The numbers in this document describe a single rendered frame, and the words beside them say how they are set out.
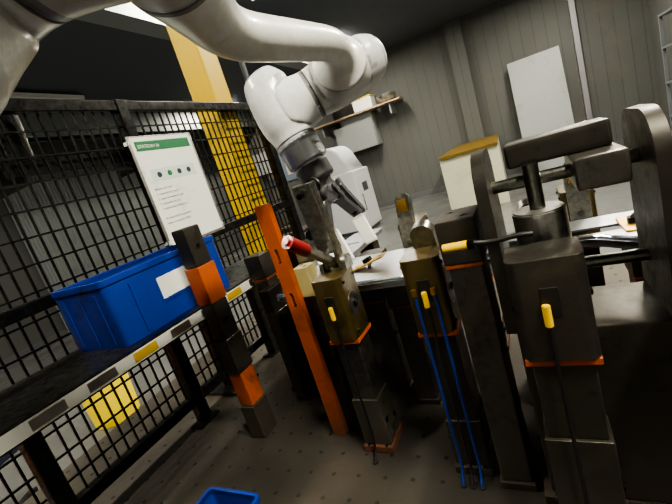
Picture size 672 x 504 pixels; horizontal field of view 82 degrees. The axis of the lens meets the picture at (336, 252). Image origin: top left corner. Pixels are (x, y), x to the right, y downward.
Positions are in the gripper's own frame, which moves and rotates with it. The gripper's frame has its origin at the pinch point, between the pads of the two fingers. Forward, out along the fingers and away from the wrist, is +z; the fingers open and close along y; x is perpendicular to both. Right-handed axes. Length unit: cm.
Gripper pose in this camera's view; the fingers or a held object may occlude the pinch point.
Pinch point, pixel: (358, 247)
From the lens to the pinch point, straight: 83.6
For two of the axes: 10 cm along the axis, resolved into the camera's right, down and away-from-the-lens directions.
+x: -7.5, 4.1, 5.2
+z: 5.1, 8.6, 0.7
